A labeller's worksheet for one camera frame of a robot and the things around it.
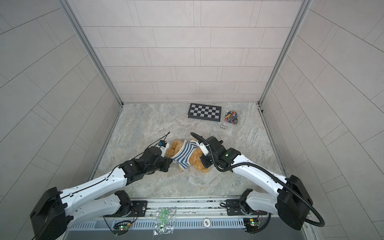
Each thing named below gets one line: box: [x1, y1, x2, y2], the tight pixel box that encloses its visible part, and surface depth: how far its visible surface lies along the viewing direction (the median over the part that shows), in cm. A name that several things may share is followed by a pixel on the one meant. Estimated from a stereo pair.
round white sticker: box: [203, 218, 211, 228], surface depth 69 cm
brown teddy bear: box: [165, 140, 210, 174], surface depth 80 cm
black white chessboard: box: [187, 103, 222, 122], surface depth 110 cm
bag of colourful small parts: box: [225, 110, 238, 125], surface depth 107 cm
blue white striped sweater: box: [170, 140, 198, 171], surface depth 79 cm
